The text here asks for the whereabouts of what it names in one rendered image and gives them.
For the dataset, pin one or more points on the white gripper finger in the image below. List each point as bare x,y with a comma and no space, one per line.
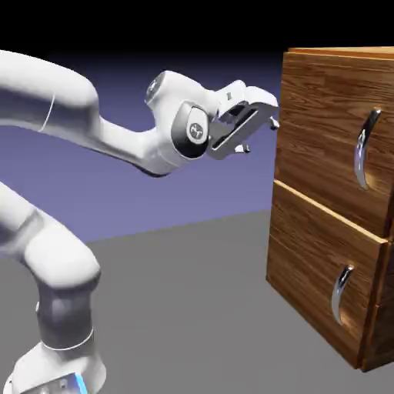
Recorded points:
274,123
243,149

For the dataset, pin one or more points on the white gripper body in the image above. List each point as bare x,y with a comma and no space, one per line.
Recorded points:
237,129

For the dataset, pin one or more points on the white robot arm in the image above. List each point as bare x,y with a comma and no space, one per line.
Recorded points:
70,101

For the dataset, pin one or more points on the wooden cabinet door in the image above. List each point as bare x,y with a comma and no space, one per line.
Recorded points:
320,129
307,271

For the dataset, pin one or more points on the wooden cabinet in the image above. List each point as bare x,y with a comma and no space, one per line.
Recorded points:
320,215

